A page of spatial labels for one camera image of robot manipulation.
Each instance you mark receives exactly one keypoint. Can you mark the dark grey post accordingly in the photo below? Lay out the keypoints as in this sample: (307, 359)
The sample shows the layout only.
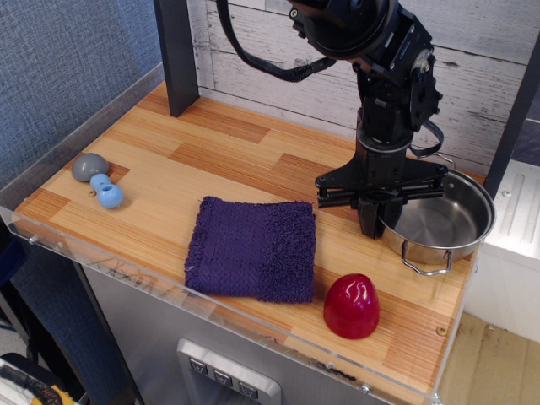
(175, 39)
(514, 124)

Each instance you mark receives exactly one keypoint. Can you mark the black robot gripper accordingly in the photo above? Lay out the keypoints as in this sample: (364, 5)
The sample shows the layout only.
(374, 177)

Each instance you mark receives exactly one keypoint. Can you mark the grey and blue scoop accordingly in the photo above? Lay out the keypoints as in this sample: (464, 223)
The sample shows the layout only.
(93, 168)

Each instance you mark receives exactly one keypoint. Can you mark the stainless steel pot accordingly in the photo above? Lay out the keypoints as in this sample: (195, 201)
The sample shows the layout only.
(430, 234)

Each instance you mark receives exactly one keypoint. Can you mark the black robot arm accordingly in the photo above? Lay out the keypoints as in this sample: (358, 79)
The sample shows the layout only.
(392, 56)

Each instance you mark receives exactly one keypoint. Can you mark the clear acrylic front guard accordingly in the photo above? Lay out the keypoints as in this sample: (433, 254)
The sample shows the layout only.
(144, 316)

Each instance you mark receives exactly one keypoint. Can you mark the silver button control panel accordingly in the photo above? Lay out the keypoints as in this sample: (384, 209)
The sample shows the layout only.
(211, 378)

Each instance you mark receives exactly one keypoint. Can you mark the yellow object at corner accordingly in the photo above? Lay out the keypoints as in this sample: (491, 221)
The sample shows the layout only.
(48, 395)

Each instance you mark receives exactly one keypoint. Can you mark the dark grey left post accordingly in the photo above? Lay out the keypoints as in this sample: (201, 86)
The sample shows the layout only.
(175, 39)

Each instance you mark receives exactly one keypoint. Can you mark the dark grey right post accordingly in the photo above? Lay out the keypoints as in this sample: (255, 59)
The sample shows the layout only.
(514, 124)

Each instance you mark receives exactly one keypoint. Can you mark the red plastic egg-shaped toy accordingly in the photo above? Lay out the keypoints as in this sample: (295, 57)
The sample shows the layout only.
(352, 307)

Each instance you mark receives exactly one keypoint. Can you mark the white side cabinet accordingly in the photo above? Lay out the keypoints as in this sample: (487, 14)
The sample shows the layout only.
(505, 286)

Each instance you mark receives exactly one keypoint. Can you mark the purple folded towel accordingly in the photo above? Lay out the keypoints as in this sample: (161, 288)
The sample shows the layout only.
(261, 250)

